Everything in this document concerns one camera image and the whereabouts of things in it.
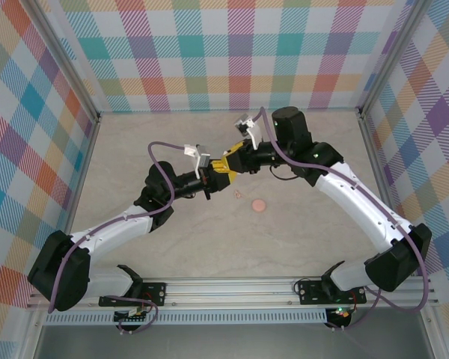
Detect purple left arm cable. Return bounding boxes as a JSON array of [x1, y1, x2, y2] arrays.
[[46, 141, 192, 336]]

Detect white slotted cable duct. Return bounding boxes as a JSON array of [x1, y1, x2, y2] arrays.
[[40, 309, 332, 327]]

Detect controller circuit board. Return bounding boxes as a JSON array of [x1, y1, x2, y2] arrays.
[[113, 307, 151, 325], [328, 306, 355, 321]]

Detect grey metal sheet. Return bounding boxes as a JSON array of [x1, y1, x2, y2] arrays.
[[33, 323, 435, 359]]

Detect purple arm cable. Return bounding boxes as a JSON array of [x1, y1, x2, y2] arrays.
[[257, 106, 433, 333], [46, 141, 192, 336]]

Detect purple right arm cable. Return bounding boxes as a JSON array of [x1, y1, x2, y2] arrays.
[[257, 106, 433, 333]]

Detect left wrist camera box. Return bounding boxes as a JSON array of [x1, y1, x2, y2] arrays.
[[183, 143, 212, 177]]

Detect aluminium floor side rail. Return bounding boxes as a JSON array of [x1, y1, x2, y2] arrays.
[[50, 119, 103, 280], [357, 111, 441, 302]]

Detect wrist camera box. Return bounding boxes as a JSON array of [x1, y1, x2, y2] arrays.
[[233, 114, 262, 147], [183, 143, 212, 177]]

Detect left controller circuit board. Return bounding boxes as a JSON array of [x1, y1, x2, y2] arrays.
[[113, 307, 151, 325]]

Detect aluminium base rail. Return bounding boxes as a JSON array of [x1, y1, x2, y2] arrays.
[[25, 275, 439, 311]]

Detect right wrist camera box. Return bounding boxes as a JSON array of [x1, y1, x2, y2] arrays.
[[233, 114, 262, 147]]

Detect aluminium frame post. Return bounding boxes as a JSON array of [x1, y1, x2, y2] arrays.
[[28, 0, 103, 130], [356, 0, 431, 120]]

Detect right controller circuit board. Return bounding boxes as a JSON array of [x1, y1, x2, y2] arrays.
[[328, 306, 355, 321]]

